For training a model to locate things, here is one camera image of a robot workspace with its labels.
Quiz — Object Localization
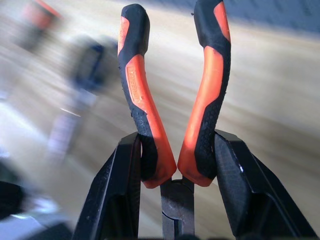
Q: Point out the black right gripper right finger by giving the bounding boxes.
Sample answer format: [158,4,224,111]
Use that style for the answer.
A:
[213,129,319,240]

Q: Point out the blue and silver tool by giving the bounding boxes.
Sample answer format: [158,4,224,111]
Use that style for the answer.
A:
[46,34,113,163]

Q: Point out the orange and black pliers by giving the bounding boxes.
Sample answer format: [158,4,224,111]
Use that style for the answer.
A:
[117,0,232,238]

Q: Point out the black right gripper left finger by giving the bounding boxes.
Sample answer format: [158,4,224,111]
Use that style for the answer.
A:
[71,131,142,240]

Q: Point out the dark rounded object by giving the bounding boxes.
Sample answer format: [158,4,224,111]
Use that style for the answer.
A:
[0,159,73,240]

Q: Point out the orange and black tool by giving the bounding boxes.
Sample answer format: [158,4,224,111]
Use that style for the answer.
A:
[14,0,63,51]

